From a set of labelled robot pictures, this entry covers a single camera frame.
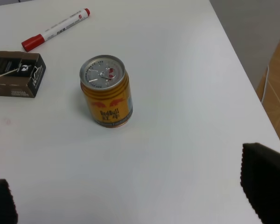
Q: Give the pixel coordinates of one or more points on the gold Red Bull can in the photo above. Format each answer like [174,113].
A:
[105,84]

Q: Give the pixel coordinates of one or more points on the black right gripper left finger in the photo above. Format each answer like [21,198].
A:
[8,213]

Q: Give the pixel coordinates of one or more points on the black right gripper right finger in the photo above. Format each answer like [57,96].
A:
[260,180]

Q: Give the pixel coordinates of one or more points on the red white marker pen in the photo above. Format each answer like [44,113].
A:
[55,30]

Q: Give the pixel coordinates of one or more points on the brown coffee carton box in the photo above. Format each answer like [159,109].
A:
[21,73]

